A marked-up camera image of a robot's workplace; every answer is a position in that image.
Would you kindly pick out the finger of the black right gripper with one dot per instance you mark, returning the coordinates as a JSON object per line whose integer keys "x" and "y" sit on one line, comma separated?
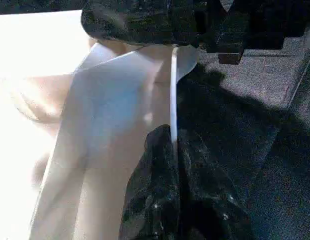
{"x": 135, "y": 20}

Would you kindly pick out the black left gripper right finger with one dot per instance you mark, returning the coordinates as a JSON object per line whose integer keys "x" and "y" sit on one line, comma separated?
{"x": 207, "y": 200}

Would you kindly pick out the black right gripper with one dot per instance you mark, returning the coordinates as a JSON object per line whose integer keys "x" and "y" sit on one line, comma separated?
{"x": 245, "y": 25}

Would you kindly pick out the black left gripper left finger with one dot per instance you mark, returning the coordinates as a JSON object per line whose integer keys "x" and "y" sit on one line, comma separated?
{"x": 152, "y": 190}

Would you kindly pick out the white plastic table top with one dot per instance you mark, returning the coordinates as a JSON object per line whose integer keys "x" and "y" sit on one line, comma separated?
{"x": 45, "y": 75}

